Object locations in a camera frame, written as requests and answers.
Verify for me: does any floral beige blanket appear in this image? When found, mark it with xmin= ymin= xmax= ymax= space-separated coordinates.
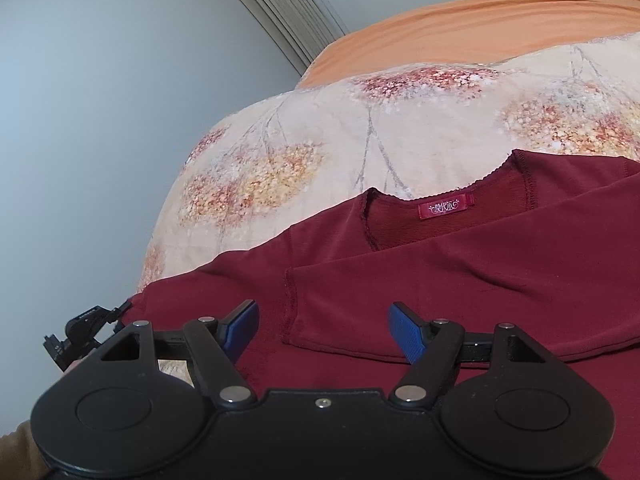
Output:
xmin=140 ymin=34 xmax=639 ymax=285

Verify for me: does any olive left sleeve forearm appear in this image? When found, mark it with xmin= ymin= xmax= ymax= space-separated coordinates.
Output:
xmin=0 ymin=420 xmax=49 ymax=480

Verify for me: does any white curtain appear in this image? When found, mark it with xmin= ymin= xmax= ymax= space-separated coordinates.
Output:
xmin=239 ymin=0 xmax=347 ymax=75

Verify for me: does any dark red sweater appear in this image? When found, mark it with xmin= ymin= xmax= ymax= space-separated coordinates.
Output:
xmin=124 ymin=150 xmax=639 ymax=479

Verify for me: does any orange bed sheet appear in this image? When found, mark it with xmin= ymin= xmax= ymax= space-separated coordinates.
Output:
xmin=298 ymin=0 xmax=639 ymax=88

